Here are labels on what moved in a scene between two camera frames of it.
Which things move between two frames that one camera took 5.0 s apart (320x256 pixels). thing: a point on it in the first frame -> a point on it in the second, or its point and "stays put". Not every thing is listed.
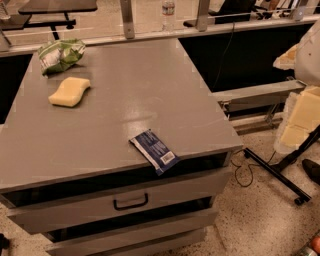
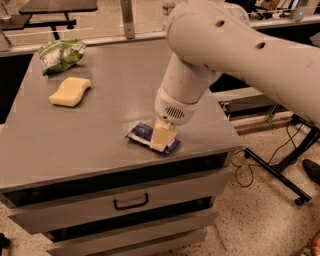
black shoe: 312,169 stays put
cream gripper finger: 300,120 -> 171,114
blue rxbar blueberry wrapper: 157,154 -> 142,134
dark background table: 27,8 stays put
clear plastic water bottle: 168,20 stays put
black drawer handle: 130,206 stays put
